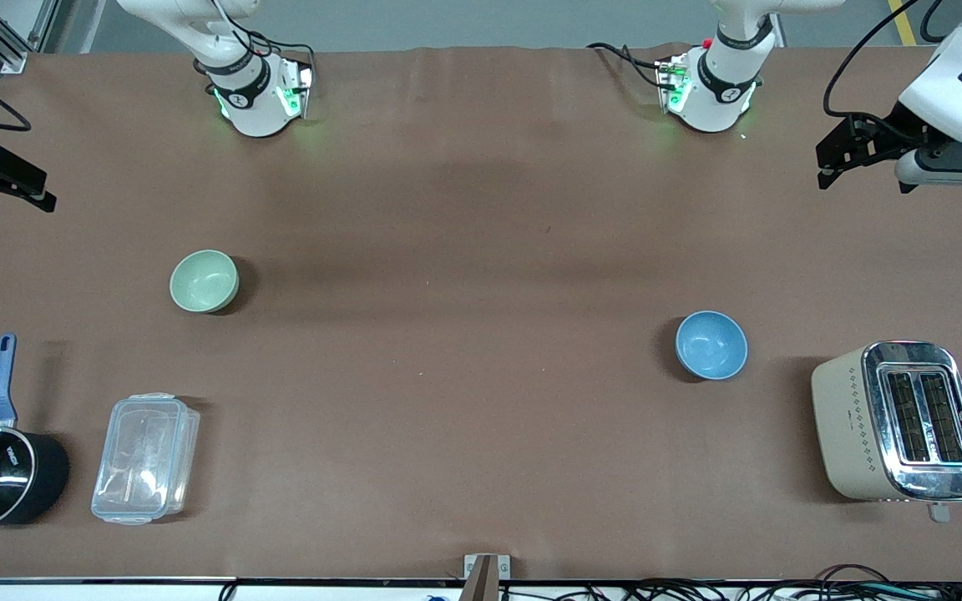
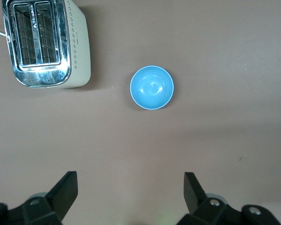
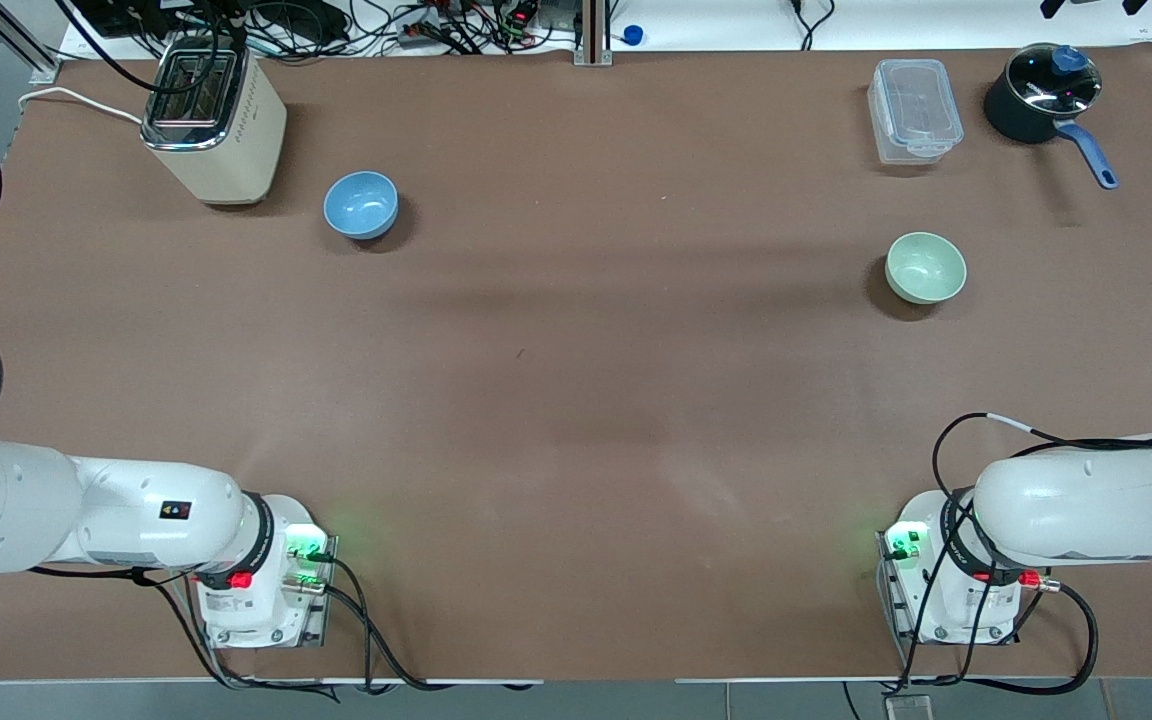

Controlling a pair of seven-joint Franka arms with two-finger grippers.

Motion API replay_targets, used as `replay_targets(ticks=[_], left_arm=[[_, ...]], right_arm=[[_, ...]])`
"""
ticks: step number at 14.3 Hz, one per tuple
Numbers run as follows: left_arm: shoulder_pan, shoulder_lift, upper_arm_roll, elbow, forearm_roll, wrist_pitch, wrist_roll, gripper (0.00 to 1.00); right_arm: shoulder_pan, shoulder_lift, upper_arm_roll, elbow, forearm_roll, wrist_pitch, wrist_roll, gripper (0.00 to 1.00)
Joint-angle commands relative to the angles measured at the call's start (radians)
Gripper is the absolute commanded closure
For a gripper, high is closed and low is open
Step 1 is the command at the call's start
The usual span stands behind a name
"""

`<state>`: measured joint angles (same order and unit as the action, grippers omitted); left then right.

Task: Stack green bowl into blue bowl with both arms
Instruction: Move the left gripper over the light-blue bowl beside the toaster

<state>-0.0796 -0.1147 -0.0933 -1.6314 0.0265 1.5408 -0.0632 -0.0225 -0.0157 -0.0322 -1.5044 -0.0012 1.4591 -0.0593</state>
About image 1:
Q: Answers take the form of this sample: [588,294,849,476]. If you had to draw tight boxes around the green bowl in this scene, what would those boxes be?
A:
[170,250,241,315]

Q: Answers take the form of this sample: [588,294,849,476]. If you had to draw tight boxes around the blue bowl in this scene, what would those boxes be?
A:
[675,311,749,381]

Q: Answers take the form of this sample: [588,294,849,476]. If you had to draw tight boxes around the beige chrome toaster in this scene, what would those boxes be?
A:
[811,340,962,524]

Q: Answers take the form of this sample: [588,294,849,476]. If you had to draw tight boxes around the clear plastic food container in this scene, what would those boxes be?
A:
[91,392,201,527]

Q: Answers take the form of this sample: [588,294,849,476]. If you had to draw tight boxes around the brown table mat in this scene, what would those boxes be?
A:
[0,43,962,583]

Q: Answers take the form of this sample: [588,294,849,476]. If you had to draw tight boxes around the long black left arm cable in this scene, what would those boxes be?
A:
[823,0,926,123]

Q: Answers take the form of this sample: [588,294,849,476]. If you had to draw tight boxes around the short black left arm cable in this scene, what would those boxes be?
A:
[919,0,959,44]

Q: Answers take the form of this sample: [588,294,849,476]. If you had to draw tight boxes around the black left base cable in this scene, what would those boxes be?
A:
[587,42,671,89]

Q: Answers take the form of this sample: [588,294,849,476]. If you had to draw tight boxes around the black base cable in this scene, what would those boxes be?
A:
[246,30,316,73]
[587,42,671,89]

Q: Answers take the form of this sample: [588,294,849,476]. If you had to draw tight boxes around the black saucepan blue handle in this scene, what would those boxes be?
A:
[0,334,71,533]

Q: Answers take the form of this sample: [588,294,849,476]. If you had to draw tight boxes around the black right base cable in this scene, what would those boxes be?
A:
[246,30,316,73]

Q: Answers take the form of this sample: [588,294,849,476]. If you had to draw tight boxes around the black cable bundle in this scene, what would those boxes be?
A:
[498,564,962,601]

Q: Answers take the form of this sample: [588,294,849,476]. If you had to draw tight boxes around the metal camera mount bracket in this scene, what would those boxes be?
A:
[463,553,512,601]

